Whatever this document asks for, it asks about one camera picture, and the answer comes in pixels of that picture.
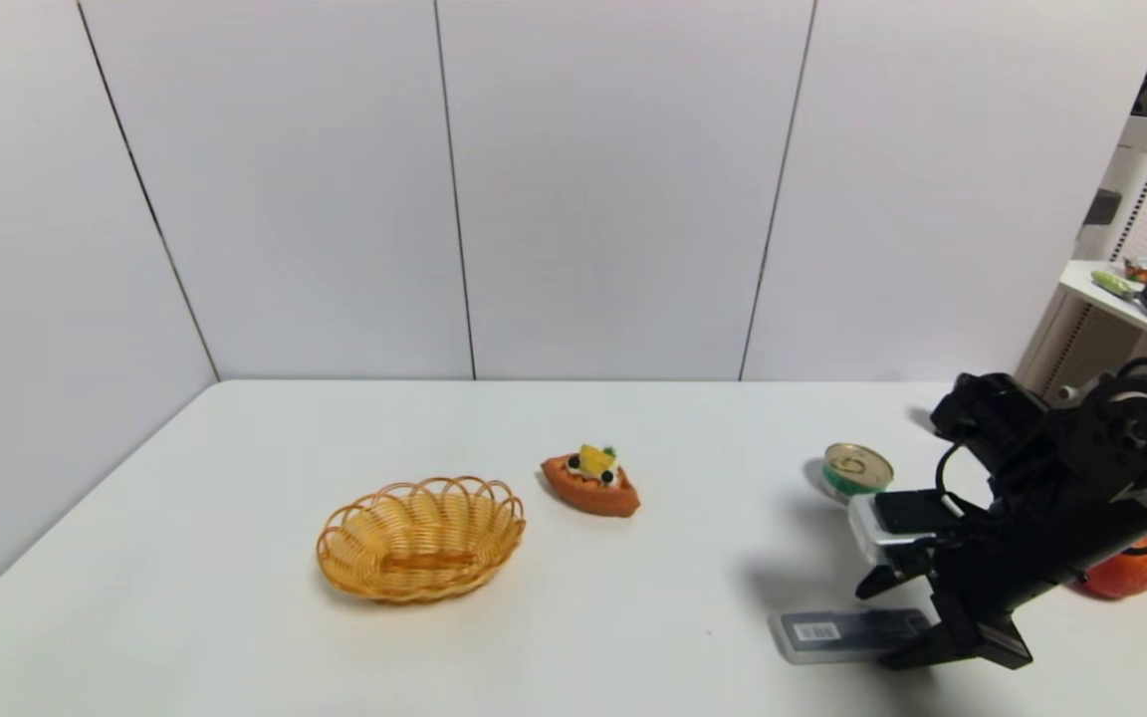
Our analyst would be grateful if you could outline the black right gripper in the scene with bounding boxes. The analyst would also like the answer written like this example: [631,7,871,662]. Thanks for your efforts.
[854,498,1147,671]

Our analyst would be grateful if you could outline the yellow wicker basket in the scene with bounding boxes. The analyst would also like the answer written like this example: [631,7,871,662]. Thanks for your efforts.
[316,475,527,604]

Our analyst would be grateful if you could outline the clear plastic case dark contents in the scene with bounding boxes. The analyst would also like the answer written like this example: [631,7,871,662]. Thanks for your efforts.
[770,607,935,666]

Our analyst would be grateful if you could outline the tin can green label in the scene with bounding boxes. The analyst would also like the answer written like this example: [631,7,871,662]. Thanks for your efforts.
[821,442,895,506]

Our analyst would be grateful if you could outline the orange fruit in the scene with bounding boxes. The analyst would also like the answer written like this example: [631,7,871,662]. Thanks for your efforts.
[1076,533,1147,600]

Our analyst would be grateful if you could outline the white side shelf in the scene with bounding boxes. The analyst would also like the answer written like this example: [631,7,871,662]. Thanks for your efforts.
[1017,260,1147,399]

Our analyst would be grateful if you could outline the orange fruit tart toy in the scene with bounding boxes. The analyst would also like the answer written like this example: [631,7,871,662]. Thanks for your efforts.
[541,444,641,519]

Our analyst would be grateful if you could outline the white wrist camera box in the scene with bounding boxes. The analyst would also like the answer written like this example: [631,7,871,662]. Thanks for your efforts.
[848,488,965,570]

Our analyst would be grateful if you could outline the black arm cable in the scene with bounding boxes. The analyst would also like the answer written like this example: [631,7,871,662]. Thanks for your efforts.
[936,438,973,501]

